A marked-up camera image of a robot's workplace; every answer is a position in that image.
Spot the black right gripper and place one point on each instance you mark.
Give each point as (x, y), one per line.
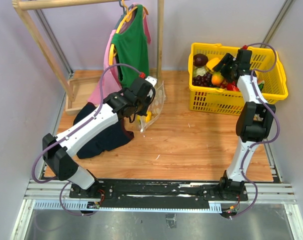
(226, 60)

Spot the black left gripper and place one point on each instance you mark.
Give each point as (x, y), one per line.
(148, 101)

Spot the yellow bell pepper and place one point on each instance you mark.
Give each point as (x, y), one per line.
(212, 63)
(148, 117)

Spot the orange green mango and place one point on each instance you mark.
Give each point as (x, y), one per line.
(217, 79)

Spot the clear dotted zip top bag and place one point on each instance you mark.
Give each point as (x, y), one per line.
(155, 108)

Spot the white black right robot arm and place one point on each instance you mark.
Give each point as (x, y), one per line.
(253, 125)

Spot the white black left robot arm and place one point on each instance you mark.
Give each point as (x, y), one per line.
(60, 149)

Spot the green tank top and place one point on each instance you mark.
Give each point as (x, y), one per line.
(132, 49)

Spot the dark purple round fruit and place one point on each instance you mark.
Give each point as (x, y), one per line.
(200, 60)

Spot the purple grape bunch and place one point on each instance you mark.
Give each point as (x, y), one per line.
(203, 81)

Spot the pink shirt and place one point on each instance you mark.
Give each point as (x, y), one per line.
(110, 82)

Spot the watermelon slice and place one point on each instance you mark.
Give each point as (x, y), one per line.
(261, 84)

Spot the yellow plastic basket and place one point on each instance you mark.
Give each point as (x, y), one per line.
(268, 70)

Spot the dark navy cloth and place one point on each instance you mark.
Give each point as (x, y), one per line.
(111, 138)

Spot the yellow clothes hanger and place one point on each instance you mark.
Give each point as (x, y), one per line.
(125, 19)

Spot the wooden clothes rack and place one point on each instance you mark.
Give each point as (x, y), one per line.
(76, 88)

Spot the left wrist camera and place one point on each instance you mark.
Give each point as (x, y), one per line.
(152, 80)

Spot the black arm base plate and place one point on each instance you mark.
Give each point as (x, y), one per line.
(158, 194)

